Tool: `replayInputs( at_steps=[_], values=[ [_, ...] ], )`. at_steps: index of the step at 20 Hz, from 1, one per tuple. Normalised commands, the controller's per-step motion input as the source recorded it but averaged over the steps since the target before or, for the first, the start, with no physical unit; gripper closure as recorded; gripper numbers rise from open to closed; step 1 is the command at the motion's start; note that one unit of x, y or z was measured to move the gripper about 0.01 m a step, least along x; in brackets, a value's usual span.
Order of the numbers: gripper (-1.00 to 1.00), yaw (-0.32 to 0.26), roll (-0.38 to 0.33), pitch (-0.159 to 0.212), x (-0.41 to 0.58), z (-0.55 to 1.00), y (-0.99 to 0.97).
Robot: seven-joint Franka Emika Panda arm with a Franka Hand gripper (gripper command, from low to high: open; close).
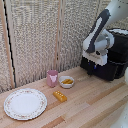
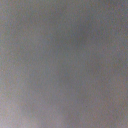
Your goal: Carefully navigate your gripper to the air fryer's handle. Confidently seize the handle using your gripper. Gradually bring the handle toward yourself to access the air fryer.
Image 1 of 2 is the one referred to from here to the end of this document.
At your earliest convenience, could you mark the yellow food piece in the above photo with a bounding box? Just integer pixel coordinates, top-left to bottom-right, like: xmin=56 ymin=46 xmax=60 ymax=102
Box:
xmin=61 ymin=78 xmax=74 ymax=85

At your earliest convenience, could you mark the white bowl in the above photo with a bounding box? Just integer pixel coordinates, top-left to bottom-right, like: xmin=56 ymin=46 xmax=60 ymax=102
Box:
xmin=58 ymin=75 xmax=76 ymax=90

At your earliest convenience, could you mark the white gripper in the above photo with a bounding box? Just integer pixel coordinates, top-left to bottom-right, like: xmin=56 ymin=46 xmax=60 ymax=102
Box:
xmin=81 ymin=49 xmax=109 ymax=77

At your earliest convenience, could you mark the white plate with floral rim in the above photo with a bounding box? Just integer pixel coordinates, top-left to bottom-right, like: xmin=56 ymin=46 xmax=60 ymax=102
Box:
xmin=3 ymin=87 xmax=48 ymax=121

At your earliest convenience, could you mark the black air fryer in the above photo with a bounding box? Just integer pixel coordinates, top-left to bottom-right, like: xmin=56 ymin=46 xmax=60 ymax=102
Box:
xmin=79 ymin=28 xmax=128 ymax=82

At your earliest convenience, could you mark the yellow block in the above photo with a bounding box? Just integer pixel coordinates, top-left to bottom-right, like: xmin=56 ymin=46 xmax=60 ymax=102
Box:
xmin=52 ymin=90 xmax=68 ymax=103

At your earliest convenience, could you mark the pink cup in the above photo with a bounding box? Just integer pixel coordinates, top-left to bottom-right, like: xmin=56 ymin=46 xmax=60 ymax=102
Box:
xmin=46 ymin=69 xmax=60 ymax=89

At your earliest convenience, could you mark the beige folding screen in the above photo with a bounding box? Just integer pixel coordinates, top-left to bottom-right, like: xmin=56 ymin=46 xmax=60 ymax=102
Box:
xmin=0 ymin=0 xmax=128 ymax=94

